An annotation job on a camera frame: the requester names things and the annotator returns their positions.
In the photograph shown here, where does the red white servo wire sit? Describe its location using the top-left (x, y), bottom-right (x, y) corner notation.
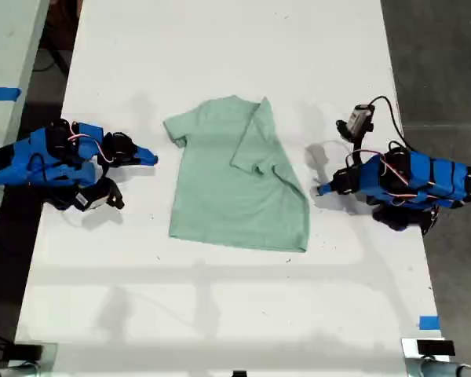
top-left (379, 153), bottom-right (437, 206)
top-left (66, 123), bottom-right (115, 165)

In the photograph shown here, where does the small black box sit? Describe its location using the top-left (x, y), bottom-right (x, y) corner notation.
top-left (12, 342), bottom-right (45, 361)

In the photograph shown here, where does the black floor cable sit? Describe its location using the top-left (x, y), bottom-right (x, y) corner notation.
top-left (33, 47), bottom-right (74, 76)

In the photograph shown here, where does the short blue tape strip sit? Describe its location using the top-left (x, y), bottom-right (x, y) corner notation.
top-left (418, 315), bottom-right (441, 331)

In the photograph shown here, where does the white box with black device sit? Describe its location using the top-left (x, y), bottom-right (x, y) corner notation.
top-left (400, 337), bottom-right (456, 360)

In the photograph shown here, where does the black camera cable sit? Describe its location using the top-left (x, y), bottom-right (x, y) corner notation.
top-left (368, 95), bottom-right (419, 154)

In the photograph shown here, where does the black silver camera box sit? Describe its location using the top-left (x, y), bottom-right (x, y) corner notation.
top-left (336, 103), bottom-right (374, 141)
top-left (75, 182), bottom-right (126, 213)

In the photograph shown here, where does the pale green T-shirt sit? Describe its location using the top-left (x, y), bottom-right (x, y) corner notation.
top-left (162, 93), bottom-right (312, 254)

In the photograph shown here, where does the black camera stalk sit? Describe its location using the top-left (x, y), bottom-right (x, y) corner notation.
top-left (350, 135), bottom-right (365, 169)

